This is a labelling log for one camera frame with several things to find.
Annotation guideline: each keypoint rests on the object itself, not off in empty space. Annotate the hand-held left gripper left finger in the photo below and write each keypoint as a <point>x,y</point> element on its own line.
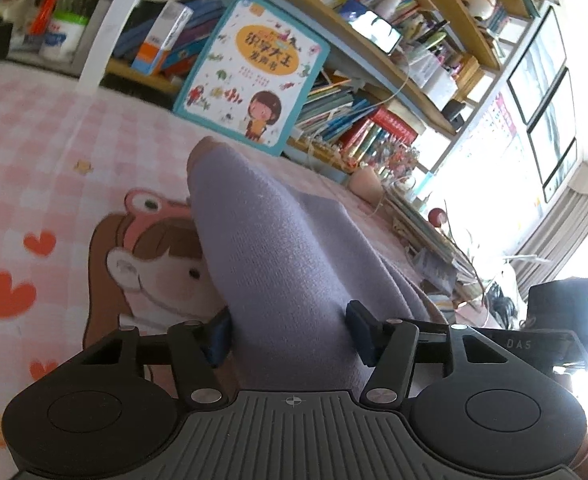
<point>219,340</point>

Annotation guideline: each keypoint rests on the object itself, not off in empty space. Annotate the grey curtain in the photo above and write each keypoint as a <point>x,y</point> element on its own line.
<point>564,225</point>

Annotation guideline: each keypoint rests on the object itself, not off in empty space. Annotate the pink and purple sweater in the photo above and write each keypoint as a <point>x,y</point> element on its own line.
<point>284,240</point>

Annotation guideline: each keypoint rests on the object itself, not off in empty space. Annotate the teal children's picture book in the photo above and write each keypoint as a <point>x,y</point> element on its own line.
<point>254,60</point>

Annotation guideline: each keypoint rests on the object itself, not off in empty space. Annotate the pink plush toy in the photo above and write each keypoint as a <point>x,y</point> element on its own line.
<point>365,185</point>

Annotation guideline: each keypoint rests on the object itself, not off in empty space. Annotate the white jar with green lid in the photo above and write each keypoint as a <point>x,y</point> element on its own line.
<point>64,35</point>

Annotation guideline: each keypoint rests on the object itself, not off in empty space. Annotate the stack of flat books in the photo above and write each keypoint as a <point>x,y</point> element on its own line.
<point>424,240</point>

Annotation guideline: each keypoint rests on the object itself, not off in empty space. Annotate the smartphone with lit screen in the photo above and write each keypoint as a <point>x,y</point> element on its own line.
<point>376,31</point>

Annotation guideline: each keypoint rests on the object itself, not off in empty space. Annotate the white carton box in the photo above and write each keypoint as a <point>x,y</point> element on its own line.
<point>161,40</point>

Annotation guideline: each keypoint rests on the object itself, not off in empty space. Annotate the blue leaning books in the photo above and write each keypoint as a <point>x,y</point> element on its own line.
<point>199,30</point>

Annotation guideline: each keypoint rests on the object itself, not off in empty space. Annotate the black framed picture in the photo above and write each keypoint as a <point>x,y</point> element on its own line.
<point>536,65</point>
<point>554,135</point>

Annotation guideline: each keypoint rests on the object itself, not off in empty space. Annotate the white desk organizer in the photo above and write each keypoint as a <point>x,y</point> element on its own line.
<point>434,80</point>

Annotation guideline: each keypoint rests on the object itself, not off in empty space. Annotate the small black device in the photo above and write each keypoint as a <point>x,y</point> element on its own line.
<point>456,110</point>

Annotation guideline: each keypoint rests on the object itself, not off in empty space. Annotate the row of thin books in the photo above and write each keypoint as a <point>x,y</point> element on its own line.
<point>329,110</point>

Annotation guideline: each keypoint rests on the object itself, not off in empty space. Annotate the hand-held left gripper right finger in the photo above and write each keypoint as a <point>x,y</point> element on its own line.
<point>364,332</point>

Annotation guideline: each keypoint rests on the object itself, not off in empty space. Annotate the pink checkered cartoon desk mat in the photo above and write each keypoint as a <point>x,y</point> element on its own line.
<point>74,160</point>

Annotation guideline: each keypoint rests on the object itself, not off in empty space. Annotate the red round ornament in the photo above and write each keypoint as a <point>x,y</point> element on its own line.
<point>437,216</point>

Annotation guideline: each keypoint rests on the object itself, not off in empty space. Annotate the wooden bookshelf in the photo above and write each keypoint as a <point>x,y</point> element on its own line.
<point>116,30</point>

